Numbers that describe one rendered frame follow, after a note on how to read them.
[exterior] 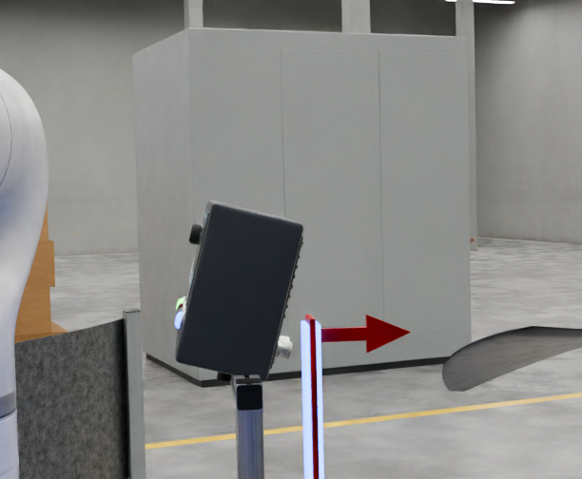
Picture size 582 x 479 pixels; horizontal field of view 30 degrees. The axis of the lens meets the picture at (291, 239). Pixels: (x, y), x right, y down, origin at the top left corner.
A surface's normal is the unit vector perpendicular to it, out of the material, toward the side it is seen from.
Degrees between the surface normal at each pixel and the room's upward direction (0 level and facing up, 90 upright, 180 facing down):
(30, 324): 90
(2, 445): 90
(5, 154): 104
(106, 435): 90
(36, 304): 90
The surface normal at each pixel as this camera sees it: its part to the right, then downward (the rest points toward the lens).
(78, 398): 0.91, 0.00
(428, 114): 0.39, 0.04
